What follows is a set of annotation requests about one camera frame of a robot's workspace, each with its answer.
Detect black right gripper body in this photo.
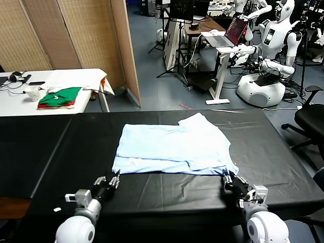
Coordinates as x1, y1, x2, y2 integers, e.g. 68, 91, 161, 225
223, 178, 251, 201

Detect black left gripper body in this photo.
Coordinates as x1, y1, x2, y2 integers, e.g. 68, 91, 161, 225
91, 182, 114, 203

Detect light blue t-shirt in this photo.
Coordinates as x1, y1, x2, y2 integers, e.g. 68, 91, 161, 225
112, 112, 240, 176

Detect wide black tablecloth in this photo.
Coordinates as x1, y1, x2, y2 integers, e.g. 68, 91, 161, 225
25, 109, 324, 226

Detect red folded shirt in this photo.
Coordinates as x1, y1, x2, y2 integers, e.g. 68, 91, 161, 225
37, 100, 77, 110

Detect black office chair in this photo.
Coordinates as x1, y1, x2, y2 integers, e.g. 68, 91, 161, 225
281, 85, 324, 170

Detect green folded shirt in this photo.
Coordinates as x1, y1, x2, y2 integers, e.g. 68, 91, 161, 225
38, 87, 82, 107

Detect white standing desk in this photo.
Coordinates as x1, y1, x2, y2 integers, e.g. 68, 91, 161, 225
201, 31, 256, 106

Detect white cloth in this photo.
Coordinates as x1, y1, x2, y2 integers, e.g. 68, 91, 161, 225
40, 68, 116, 96

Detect white table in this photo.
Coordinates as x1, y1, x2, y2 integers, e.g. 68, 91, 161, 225
0, 68, 111, 117

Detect black light stand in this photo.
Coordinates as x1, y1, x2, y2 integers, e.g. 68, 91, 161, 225
298, 15, 309, 98

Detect black headphones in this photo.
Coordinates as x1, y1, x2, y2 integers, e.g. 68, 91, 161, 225
9, 71, 24, 83

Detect open laptop red screen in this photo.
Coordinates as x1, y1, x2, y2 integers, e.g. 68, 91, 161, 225
204, 17, 249, 48

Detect black tripod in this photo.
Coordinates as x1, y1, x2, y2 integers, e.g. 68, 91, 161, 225
156, 19, 194, 88

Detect white board panel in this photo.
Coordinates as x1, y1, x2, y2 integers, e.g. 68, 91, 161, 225
163, 20, 183, 71

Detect brown cardboard board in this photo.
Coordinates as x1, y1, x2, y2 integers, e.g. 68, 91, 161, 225
0, 0, 142, 107

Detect brown wooden desk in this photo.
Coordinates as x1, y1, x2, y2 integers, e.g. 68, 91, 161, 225
183, 17, 227, 76

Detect slim white humanoid robot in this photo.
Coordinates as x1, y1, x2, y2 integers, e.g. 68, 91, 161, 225
222, 0, 273, 41

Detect black monitor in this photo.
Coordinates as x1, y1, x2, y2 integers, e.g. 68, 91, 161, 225
170, 0, 194, 21

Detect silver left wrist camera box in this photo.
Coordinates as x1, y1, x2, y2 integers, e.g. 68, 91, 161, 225
65, 189, 92, 207

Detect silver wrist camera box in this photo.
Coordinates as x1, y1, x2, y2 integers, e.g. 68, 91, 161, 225
65, 189, 92, 207
249, 184, 269, 204

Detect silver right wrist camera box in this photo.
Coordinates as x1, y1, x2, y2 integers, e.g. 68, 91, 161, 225
249, 184, 269, 204

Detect black cable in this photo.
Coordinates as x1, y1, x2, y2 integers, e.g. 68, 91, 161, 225
0, 80, 29, 96

